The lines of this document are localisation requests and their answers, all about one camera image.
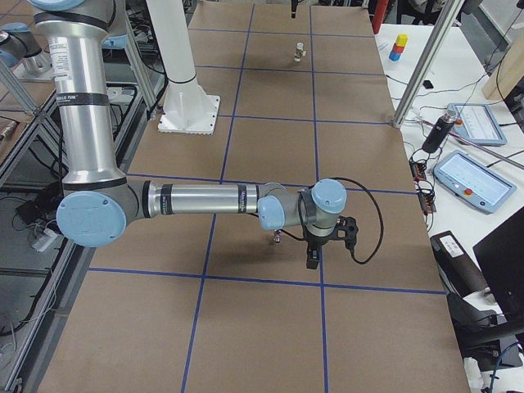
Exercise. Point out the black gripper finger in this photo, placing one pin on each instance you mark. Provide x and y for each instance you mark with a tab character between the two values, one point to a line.
312	256
294	5

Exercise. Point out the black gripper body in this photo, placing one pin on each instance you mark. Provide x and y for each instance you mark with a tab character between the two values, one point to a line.
315	241

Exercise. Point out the white PPR valve with handle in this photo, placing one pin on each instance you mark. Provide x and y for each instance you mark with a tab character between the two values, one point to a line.
300	52

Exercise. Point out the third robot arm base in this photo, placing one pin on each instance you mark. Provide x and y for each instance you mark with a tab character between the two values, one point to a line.
21	52

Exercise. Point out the blue wooden block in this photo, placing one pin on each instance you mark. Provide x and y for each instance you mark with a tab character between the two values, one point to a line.
394	56

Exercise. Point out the yellow wooden block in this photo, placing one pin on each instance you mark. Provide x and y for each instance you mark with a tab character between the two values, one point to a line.
401	40

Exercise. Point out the red wooden block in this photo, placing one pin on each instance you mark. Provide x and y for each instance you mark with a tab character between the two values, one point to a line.
397	49

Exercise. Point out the black box with label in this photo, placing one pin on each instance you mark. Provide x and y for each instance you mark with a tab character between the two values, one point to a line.
456	264

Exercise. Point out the black water bottle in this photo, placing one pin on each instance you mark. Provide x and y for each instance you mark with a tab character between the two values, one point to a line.
439	131

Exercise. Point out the small black square device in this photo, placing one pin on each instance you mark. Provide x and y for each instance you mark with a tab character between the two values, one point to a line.
427	84

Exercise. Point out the near teach pendant tablet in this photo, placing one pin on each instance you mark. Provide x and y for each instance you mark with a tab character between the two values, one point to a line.
474	183

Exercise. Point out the teach pendant tablet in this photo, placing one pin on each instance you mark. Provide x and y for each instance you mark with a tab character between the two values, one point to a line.
476	123
474	183

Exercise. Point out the black monitor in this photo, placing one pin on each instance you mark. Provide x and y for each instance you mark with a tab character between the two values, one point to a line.
500	256

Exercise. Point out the far teach pendant tablet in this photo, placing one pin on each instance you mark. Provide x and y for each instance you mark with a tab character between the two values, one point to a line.
476	123

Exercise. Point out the white pedestal column with base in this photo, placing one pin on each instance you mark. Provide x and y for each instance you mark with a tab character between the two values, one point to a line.
187	108

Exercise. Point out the aluminium frame post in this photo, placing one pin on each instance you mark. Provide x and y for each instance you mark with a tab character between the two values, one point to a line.
438	34

